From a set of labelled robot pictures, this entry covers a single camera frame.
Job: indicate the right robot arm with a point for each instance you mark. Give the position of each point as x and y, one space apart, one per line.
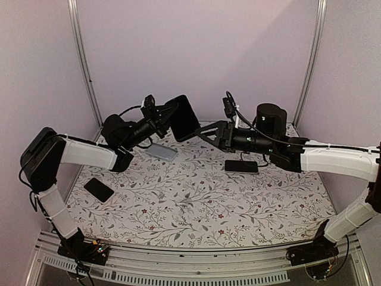
295 154

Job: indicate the right aluminium frame post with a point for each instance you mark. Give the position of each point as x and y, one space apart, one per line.
312 59

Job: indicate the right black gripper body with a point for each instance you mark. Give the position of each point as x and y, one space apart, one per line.
259 143

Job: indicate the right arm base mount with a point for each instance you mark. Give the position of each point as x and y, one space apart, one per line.
322 258

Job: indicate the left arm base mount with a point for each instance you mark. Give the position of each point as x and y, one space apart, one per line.
91 252

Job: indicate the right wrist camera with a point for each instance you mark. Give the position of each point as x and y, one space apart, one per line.
230 110

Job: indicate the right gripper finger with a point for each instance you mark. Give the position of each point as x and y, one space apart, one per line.
212 127
213 137

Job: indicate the black phone with white edge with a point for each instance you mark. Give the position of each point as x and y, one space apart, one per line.
100 191

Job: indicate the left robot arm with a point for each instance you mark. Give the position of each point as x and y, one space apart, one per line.
42 159

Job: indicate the light blue phone case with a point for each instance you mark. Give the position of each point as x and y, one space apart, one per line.
162 152

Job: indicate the floral patterned table mat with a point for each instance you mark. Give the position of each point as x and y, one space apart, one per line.
193 202

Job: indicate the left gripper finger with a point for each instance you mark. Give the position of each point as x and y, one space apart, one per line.
168 108
163 121

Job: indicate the aluminium frame post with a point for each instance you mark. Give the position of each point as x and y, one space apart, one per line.
81 53
312 59

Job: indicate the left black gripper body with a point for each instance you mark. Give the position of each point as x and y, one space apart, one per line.
150 126

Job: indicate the left aluminium frame post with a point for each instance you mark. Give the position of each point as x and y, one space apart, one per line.
81 53

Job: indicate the front aluminium rail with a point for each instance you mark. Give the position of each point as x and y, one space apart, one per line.
130 264

